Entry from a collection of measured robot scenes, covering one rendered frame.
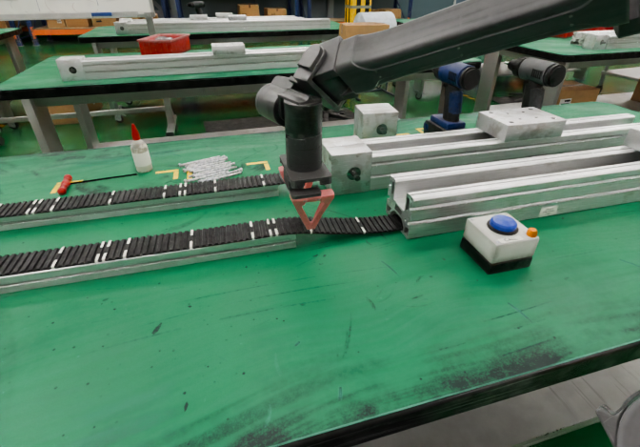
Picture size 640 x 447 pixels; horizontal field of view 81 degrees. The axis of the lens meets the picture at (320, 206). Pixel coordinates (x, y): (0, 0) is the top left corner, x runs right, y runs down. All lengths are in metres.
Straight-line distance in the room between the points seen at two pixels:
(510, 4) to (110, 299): 0.63
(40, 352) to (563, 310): 0.70
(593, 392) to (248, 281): 1.04
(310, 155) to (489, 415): 0.86
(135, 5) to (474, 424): 3.20
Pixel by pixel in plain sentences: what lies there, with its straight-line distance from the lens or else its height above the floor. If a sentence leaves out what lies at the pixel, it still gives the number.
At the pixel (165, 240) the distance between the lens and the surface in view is 0.67.
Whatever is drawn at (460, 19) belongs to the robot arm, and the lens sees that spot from 0.49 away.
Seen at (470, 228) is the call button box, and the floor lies 0.83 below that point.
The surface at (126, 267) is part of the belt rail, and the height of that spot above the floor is 0.79.
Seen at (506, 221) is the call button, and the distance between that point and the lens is 0.67.
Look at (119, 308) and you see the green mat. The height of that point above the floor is 0.78.
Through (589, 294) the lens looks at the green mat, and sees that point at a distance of 0.70.
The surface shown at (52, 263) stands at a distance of 0.70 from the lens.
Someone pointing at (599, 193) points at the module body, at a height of 0.81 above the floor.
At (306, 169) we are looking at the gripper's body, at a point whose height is 0.93.
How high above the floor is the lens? 1.18
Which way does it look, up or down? 31 degrees down
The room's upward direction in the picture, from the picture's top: straight up
